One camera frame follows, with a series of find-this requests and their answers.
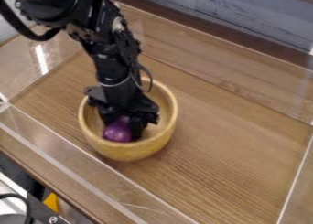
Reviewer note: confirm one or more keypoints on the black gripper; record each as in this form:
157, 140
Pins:
125, 99

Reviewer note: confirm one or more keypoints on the purple toy eggplant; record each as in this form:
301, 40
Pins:
118, 131

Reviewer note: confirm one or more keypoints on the brown wooden bowl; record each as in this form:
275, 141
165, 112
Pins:
157, 135

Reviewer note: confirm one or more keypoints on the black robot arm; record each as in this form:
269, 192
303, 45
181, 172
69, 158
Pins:
95, 23

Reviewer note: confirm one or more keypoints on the yellow black machine base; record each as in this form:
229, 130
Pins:
31, 211

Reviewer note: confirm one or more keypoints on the clear acrylic tray wall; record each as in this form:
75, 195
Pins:
133, 192

